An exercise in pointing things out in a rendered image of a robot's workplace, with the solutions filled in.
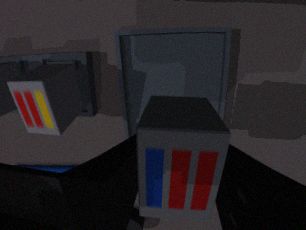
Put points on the blue rod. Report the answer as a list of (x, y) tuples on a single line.
[(51, 168)]

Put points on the grey box with blue and red stripes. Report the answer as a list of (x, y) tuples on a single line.
[(182, 145)]

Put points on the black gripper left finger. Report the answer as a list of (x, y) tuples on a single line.
[(97, 195)]

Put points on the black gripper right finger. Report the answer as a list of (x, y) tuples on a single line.
[(252, 196)]

